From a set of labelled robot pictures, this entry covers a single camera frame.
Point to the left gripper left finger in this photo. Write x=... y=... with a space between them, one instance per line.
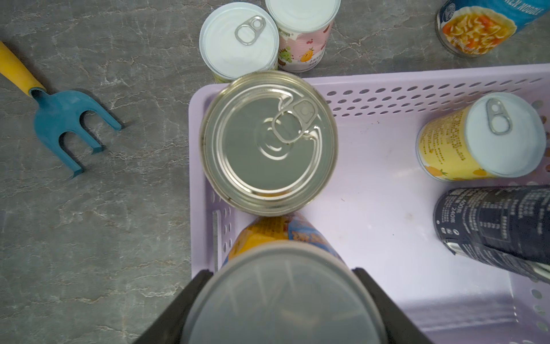
x=167 y=329

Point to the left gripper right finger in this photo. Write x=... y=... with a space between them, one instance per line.
x=399 y=328

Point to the tall colourful can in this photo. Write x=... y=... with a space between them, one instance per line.
x=283 y=282

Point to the lilac plastic basket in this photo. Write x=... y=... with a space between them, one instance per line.
x=378 y=207

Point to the dark navy can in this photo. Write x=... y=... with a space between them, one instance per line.
x=506 y=227

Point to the blue soup can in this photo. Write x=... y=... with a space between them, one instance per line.
x=472 y=28
x=268 y=143

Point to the yellow label small can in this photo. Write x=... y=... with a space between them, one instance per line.
x=498 y=136

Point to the teal toy garden fork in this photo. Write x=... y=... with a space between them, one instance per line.
x=57 y=114

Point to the green label small can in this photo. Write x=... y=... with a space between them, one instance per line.
x=237 y=39

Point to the pink label small can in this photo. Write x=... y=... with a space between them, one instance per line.
x=304 y=28

